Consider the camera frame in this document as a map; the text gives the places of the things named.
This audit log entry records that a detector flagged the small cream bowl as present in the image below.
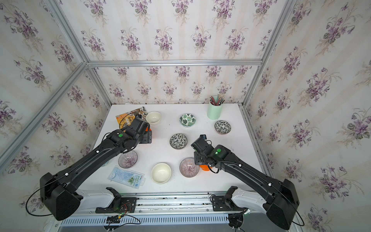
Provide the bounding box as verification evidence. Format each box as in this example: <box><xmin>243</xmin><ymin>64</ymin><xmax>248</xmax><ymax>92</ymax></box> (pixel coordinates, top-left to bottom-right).
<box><xmin>146</xmin><ymin>111</ymin><xmax>162</xmax><ymax>126</ymax></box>

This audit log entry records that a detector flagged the dark patterned bowl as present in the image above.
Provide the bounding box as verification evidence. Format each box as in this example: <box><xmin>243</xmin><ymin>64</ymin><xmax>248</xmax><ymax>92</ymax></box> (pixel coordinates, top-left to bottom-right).
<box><xmin>214</xmin><ymin>120</ymin><xmax>231</xmax><ymax>135</ymax></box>
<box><xmin>169</xmin><ymin>133</ymin><xmax>188</xmax><ymax>150</ymax></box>

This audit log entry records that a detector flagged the green leaf bowl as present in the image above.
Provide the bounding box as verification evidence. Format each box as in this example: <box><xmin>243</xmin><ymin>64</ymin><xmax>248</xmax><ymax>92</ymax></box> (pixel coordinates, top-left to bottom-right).
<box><xmin>179</xmin><ymin>113</ymin><xmax>196</xmax><ymax>127</ymax></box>

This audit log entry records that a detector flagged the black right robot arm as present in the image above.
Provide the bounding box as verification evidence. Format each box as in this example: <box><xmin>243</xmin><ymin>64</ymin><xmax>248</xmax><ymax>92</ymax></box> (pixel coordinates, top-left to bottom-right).
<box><xmin>191</xmin><ymin>137</ymin><xmax>300</xmax><ymax>230</ymax></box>

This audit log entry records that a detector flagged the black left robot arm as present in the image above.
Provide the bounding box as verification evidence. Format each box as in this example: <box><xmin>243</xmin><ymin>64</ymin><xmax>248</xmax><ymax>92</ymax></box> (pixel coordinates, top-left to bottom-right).
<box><xmin>40</xmin><ymin>118</ymin><xmax>152</xmax><ymax>221</ymax></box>

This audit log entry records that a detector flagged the orange illustrated booklet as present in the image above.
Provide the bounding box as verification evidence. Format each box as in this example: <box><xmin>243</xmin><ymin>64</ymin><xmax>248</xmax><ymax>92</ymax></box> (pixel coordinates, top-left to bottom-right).
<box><xmin>116</xmin><ymin>107</ymin><xmax>148</xmax><ymax>129</ymax></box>

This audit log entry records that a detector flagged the purple glass bowl right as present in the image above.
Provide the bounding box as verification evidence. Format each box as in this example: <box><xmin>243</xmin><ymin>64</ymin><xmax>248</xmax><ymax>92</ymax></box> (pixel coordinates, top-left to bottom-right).
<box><xmin>179</xmin><ymin>158</ymin><xmax>200</xmax><ymax>178</ymax></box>

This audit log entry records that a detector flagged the purple glass bowl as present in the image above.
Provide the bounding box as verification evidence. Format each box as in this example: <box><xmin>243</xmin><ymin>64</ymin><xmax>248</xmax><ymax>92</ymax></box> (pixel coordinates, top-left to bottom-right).
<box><xmin>118</xmin><ymin>151</ymin><xmax>138</xmax><ymax>169</ymax></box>
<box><xmin>179</xmin><ymin>158</ymin><xmax>200</xmax><ymax>178</ymax></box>

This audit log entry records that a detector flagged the purple glass bowl left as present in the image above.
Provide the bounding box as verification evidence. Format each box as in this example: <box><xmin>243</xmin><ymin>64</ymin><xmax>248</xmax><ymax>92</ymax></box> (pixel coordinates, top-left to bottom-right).
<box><xmin>118</xmin><ymin>151</ymin><xmax>138</xmax><ymax>169</ymax></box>

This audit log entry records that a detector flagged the pale green pen cup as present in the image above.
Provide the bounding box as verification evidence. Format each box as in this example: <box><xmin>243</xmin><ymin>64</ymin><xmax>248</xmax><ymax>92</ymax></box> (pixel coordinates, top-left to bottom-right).
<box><xmin>207</xmin><ymin>95</ymin><xmax>224</xmax><ymax>120</ymax></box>

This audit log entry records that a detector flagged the large cream bowl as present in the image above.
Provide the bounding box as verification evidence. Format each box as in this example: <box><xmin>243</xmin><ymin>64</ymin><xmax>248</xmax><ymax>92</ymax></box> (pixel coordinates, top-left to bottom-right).
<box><xmin>151</xmin><ymin>163</ymin><xmax>172</xmax><ymax>184</ymax></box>

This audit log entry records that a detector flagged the clear plastic packet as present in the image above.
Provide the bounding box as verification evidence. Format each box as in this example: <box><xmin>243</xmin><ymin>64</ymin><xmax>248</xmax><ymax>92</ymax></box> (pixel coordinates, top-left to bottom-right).
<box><xmin>107</xmin><ymin>166</ymin><xmax>146</xmax><ymax>189</ymax></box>

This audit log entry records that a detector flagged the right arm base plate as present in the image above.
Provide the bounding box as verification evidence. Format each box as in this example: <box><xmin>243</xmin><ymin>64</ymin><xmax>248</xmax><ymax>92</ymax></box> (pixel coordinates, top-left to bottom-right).
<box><xmin>209</xmin><ymin>186</ymin><xmax>244</xmax><ymax>212</ymax></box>

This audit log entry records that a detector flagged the aluminium rail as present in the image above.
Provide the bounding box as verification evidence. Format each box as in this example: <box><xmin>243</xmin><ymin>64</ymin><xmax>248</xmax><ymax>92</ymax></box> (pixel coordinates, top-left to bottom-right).
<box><xmin>52</xmin><ymin>192</ymin><xmax>293</xmax><ymax>217</ymax></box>

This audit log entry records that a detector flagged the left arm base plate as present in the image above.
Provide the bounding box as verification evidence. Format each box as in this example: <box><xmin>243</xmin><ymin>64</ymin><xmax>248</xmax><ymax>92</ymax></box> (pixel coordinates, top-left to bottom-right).
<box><xmin>95</xmin><ymin>187</ymin><xmax>137</xmax><ymax>214</ymax></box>

